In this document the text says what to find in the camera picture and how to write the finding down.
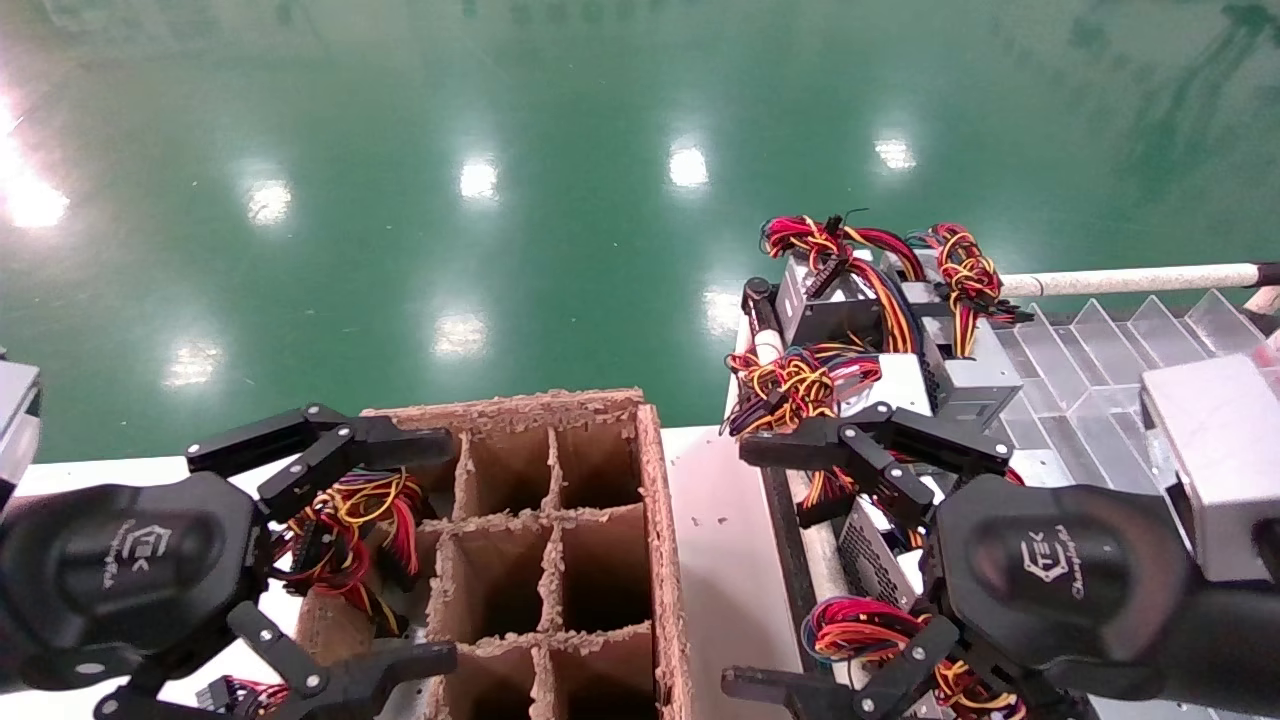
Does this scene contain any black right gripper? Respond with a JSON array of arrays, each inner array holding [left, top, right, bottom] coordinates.
[[720, 403, 1280, 720]]

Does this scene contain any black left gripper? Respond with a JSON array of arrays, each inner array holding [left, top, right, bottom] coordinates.
[[0, 405, 458, 720]]

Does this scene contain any brown cardboard divider box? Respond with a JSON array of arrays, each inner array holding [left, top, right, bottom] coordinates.
[[295, 388, 693, 720]]

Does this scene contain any clear acrylic divider tray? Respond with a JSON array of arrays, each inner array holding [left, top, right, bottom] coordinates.
[[985, 290, 1280, 491]]

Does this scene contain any black cart frame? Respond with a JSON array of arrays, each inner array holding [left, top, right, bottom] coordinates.
[[758, 462, 816, 673]]

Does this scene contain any gray left wrist camera box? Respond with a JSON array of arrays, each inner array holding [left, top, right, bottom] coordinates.
[[0, 360, 43, 506]]

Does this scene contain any gray wrist camera box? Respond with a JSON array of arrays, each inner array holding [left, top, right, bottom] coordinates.
[[1140, 355, 1280, 583], [0, 360, 43, 506]]

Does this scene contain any gray right wrist camera box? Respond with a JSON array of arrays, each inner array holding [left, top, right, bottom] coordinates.
[[1140, 355, 1280, 583]]

